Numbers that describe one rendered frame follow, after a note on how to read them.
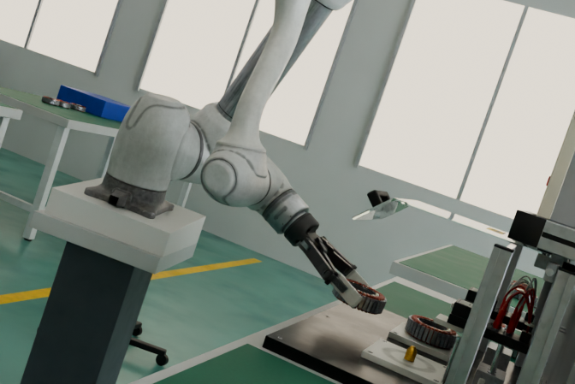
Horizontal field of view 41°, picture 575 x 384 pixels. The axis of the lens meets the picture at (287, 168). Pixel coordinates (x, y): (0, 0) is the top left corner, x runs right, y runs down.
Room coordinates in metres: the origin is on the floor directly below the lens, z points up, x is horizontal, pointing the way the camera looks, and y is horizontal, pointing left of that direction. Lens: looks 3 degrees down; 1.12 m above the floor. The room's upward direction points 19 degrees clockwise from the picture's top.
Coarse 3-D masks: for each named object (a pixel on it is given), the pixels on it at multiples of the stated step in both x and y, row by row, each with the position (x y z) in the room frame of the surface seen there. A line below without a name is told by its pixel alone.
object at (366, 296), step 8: (352, 280) 1.63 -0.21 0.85; (360, 288) 1.61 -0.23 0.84; (368, 288) 1.61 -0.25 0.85; (336, 296) 1.55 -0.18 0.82; (368, 296) 1.53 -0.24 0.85; (376, 296) 1.56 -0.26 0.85; (360, 304) 1.53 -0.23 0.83; (368, 304) 1.53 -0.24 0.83; (376, 304) 1.54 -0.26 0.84; (384, 304) 1.56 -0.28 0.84; (368, 312) 1.54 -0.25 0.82; (376, 312) 1.55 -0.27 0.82
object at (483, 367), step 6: (480, 366) 1.37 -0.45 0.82; (486, 366) 1.38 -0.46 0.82; (480, 372) 1.33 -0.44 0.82; (486, 372) 1.34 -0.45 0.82; (498, 372) 1.37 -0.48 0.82; (504, 372) 1.38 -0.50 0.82; (474, 378) 1.34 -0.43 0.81; (486, 378) 1.33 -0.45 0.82; (492, 378) 1.33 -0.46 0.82; (498, 378) 1.32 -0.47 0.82; (504, 378) 1.34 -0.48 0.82
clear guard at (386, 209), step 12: (384, 204) 1.30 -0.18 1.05; (396, 204) 1.39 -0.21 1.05; (408, 204) 1.29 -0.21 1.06; (420, 204) 1.38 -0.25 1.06; (360, 216) 1.32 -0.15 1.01; (372, 216) 1.41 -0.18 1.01; (384, 216) 1.52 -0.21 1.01; (444, 216) 1.27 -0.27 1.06; (456, 216) 1.39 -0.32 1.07; (480, 228) 1.26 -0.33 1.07; (504, 240) 1.24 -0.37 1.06; (516, 240) 1.27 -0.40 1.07; (540, 252) 1.22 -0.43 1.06
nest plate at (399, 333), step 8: (400, 328) 1.66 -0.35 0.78; (392, 336) 1.59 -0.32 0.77; (400, 336) 1.58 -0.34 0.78; (408, 336) 1.61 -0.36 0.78; (408, 344) 1.58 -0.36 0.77; (416, 344) 1.57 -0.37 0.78; (424, 344) 1.59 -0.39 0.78; (432, 352) 1.56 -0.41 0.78; (440, 352) 1.56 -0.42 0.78; (448, 352) 1.58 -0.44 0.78
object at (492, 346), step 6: (492, 342) 1.63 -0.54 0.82; (492, 348) 1.56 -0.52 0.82; (504, 348) 1.61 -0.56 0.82; (486, 354) 1.56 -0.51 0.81; (492, 354) 1.56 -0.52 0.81; (504, 354) 1.55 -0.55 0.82; (510, 354) 1.57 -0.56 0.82; (486, 360) 1.56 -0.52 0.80; (492, 360) 1.56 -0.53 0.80; (504, 360) 1.55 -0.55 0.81; (498, 366) 1.55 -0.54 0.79; (504, 366) 1.55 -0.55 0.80
